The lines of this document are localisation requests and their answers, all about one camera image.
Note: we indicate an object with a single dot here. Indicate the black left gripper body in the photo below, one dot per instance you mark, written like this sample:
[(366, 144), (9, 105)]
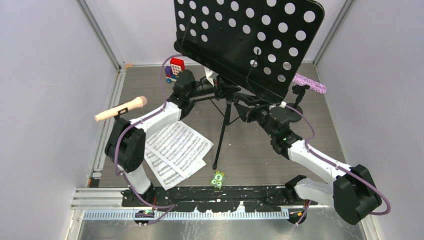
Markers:
[(218, 88)]

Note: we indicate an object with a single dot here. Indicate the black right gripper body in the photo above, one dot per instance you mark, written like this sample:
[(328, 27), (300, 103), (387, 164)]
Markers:
[(260, 114)]

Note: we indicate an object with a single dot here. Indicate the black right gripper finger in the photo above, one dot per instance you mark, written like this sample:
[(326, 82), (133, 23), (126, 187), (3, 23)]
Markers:
[(249, 100), (243, 111)]

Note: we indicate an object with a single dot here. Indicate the black music stand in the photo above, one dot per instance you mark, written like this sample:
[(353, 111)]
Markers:
[(256, 44)]

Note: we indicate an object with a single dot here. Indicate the sheet music page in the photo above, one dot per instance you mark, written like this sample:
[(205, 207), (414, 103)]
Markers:
[(165, 174), (179, 146)]

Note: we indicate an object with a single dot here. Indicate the beige microphone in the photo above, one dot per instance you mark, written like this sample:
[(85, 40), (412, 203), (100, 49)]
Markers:
[(137, 102)]

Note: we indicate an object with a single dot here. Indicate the black microphone stand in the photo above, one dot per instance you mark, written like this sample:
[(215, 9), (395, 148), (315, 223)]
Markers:
[(299, 91), (121, 112)]

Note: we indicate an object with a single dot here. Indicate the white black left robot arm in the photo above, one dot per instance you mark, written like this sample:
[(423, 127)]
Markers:
[(126, 143)]

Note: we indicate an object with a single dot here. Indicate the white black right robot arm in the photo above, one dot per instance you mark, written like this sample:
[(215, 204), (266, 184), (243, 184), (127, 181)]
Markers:
[(349, 190)]

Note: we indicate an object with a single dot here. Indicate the colourful toy block truck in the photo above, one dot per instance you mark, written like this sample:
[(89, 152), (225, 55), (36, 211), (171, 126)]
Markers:
[(176, 65)]

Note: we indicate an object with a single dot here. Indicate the purple glitter microphone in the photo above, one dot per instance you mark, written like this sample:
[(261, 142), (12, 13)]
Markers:
[(316, 86)]

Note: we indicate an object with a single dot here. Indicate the green toy block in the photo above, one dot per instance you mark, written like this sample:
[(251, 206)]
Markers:
[(217, 179)]

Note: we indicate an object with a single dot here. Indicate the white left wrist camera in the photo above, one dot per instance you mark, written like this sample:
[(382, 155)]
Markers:
[(210, 75)]

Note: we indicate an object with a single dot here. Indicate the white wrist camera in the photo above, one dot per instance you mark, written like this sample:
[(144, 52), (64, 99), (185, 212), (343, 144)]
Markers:
[(282, 105), (210, 75)]

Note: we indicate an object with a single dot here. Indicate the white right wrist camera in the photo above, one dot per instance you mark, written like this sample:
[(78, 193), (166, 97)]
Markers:
[(282, 105)]

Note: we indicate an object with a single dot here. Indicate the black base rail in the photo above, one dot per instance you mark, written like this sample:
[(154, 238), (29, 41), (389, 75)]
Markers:
[(254, 198)]

